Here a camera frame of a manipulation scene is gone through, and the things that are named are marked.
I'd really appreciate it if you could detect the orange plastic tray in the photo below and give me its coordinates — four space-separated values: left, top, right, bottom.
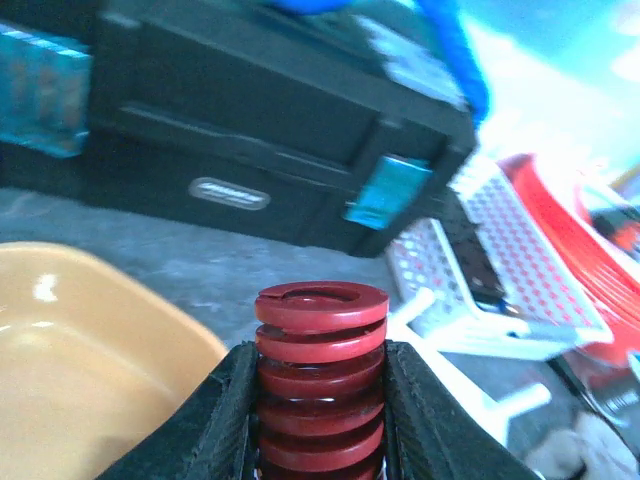
1 242 227 479

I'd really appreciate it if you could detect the white peg base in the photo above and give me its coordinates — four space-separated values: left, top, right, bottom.
387 287 554 446

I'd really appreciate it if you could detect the white plastic basket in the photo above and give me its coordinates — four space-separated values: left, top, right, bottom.
386 155 613 360

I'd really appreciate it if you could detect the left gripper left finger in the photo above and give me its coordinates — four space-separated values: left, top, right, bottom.
99 342 258 480

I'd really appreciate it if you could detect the red large spring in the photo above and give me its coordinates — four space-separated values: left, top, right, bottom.
254 281 389 479

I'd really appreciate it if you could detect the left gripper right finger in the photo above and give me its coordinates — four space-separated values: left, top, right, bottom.
383 341 538 480

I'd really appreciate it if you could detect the red filament spool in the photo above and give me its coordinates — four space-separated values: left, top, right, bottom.
498 153 639 368

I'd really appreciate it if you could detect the black tool box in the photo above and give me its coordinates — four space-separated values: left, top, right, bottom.
1 1 476 257

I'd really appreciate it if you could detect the beige work glove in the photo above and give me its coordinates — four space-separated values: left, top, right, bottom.
524 412 639 480

